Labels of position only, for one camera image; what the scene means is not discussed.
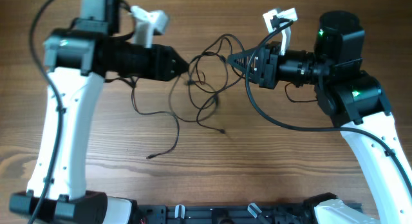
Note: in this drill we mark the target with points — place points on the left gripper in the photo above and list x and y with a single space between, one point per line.
161 62

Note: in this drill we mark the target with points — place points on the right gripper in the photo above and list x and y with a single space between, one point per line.
266 73

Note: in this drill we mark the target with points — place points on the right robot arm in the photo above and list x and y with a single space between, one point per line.
354 100

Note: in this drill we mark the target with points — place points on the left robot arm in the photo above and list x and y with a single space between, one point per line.
108 35

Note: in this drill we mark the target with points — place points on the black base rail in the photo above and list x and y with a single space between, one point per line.
288 213

